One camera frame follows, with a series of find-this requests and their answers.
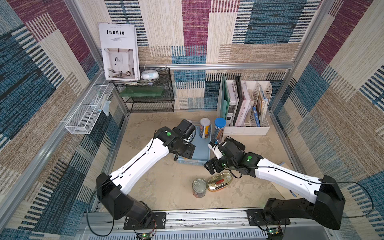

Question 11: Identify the oval fish tin can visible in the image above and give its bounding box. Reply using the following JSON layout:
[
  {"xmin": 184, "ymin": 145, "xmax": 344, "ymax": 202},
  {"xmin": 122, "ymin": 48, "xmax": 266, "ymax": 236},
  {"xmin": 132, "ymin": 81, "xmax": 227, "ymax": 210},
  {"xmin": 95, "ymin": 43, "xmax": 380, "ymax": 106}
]
[{"xmin": 207, "ymin": 173, "xmax": 233, "ymax": 192}]

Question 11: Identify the clear-lid colourful can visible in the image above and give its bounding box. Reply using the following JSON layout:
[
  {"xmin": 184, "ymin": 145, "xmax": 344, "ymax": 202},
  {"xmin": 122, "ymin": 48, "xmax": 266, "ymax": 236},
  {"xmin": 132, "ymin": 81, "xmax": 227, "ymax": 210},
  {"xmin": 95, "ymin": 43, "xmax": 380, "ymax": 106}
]
[{"xmin": 200, "ymin": 118, "xmax": 211, "ymax": 139}]

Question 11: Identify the dark label round tin can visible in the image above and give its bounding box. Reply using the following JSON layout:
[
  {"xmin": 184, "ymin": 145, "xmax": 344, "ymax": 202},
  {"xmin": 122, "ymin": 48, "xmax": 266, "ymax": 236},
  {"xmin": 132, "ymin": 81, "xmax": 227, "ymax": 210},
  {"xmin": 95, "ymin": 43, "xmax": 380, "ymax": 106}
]
[{"xmin": 192, "ymin": 178, "xmax": 207, "ymax": 198}]

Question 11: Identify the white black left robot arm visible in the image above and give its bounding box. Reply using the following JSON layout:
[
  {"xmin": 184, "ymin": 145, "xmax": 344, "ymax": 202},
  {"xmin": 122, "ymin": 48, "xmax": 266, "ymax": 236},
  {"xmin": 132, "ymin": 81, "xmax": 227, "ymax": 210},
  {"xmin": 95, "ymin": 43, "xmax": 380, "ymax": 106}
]
[{"xmin": 96, "ymin": 119, "xmax": 196, "ymax": 228}]

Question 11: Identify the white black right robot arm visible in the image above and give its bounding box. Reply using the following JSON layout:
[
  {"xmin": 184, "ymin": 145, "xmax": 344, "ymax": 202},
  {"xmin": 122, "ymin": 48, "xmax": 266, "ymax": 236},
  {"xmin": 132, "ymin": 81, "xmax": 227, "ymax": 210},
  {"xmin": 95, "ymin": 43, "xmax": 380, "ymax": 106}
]
[{"xmin": 204, "ymin": 137, "xmax": 346, "ymax": 230}]

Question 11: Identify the light blue plastic basket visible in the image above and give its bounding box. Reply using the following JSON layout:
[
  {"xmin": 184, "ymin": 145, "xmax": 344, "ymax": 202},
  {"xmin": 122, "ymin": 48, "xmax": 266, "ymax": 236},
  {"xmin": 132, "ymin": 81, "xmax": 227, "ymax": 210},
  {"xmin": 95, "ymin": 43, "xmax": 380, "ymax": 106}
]
[{"xmin": 177, "ymin": 121, "xmax": 211, "ymax": 166}]

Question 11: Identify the blue lid pencil canister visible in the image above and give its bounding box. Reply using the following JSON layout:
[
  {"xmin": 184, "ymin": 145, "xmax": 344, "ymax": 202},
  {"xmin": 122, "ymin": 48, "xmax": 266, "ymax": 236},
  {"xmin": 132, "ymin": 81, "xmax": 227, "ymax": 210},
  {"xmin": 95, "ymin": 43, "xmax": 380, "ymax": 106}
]
[{"xmin": 212, "ymin": 118, "xmax": 226, "ymax": 142}]

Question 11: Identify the pink book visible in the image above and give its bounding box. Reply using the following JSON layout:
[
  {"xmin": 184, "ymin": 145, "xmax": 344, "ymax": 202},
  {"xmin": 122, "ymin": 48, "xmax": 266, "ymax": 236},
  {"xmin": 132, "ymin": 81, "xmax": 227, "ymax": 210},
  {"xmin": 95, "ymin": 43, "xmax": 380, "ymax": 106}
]
[{"xmin": 236, "ymin": 82, "xmax": 252, "ymax": 127}]

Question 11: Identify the blue slim book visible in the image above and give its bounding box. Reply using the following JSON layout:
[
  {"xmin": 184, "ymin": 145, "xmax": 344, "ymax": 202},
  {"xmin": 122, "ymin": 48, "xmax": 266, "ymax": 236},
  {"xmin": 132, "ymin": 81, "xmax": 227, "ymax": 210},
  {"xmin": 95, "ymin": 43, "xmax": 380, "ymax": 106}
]
[{"xmin": 253, "ymin": 107, "xmax": 260, "ymax": 127}]

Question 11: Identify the green folder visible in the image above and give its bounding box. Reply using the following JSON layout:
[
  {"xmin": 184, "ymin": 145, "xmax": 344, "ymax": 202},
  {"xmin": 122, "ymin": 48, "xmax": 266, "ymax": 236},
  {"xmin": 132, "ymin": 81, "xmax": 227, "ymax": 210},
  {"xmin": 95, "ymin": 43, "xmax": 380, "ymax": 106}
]
[{"xmin": 217, "ymin": 76, "xmax": 230, "ymax": 120}]

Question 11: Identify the white plastic file organizer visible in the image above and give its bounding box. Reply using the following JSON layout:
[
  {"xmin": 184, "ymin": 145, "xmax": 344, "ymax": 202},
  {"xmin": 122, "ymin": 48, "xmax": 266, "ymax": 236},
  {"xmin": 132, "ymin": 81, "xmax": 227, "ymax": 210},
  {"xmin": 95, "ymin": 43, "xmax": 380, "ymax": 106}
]
[{"xmin": 217, "ymin": 76, "xmax": 273, "ymax": 136}]

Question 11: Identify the stack of worn papers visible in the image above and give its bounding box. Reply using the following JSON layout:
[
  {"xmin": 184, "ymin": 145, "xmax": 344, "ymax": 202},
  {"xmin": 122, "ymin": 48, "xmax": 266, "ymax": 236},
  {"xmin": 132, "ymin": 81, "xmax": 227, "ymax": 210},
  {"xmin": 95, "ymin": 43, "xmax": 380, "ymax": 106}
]
[{"xmin": 256, "ymin": 84, "xmax": 269, "ymax": 127}]

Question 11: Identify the dark grey binder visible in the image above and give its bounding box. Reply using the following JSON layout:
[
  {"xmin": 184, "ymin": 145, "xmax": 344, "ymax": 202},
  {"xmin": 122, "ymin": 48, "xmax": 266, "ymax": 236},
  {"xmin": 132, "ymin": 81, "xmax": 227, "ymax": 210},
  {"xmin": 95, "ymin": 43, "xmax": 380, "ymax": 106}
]
[{"xmin": 233, "ymin": 76, "xmax": 243, "ymax": 127}]

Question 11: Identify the green board on shelf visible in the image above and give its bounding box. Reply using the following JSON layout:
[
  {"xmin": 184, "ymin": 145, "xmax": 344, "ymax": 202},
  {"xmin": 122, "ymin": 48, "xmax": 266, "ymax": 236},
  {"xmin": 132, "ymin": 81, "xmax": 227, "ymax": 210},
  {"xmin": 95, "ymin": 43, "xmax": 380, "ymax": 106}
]
[{"xmin": 119, "ymin": 87, "xmax": 163, "ymax": 97}]

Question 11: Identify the white round device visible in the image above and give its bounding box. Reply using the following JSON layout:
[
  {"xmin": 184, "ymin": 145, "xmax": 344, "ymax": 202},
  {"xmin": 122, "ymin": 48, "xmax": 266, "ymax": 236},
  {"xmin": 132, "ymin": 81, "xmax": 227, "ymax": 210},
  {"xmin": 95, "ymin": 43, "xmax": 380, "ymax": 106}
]
[{"xmin": 141, "ymin": 70, "xmax": 160, "ymax": 81}]

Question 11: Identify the Inedia white magazine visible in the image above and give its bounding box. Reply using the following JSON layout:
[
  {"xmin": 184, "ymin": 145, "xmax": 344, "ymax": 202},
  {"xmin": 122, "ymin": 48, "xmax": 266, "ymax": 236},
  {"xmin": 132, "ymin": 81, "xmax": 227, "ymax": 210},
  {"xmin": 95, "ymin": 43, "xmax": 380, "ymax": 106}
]
[{"xmin": 99, "ymin": 23, "xmax": 140, "ymax": 82}]

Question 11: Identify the black wire shelf rack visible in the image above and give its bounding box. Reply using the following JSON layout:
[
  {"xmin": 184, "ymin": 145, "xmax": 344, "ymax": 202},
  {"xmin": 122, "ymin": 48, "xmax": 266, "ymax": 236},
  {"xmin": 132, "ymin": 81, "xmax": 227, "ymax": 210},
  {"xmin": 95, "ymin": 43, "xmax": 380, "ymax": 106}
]
[{"xmin": 114, "ymin": 67, "xmax": 175, "ymax": 114}]

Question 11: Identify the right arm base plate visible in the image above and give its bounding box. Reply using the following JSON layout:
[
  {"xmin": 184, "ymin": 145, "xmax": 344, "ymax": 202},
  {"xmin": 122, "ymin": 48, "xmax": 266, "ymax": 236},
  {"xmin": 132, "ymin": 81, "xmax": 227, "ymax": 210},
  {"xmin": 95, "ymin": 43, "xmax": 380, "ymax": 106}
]
[{"xmin": 246, "ymin": 209, "xmax": 291, "ymax": 226}]

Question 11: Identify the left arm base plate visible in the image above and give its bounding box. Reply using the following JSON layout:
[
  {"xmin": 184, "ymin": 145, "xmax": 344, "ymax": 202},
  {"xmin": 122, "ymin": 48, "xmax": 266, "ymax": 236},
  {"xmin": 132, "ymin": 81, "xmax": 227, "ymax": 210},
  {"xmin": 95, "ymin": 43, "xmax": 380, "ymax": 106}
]
[{"xmin": 123, "ymin": 212, "xmax": 167, "ymax": 231}]

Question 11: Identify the aluminium front rail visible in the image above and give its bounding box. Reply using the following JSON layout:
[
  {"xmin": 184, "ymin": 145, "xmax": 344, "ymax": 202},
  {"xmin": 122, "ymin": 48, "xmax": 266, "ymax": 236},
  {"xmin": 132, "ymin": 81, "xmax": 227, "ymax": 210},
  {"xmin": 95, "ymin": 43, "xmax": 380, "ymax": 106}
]
[{"xmin": 75, "ymin": 208, "xmax": 342, "ymax": 240}]

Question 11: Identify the white wire wall basket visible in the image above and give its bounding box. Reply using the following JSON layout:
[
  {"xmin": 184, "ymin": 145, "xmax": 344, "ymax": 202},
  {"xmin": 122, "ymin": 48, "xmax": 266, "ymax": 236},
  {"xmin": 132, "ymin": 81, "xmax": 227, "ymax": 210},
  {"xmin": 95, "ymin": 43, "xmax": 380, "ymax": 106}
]
[{"xmin": 65, "ymin": 84, "xmax": 114, "ymax": 135}]

